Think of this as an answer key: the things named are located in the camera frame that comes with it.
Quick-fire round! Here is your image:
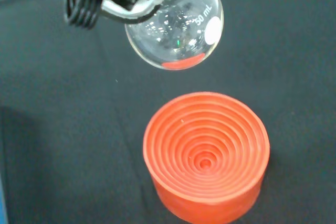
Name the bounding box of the orange ribbed flask support ring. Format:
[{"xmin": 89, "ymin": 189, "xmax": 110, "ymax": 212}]
[{"xmin": 142, "ymin": 91, "xmax": 271, "ymax": 224}]

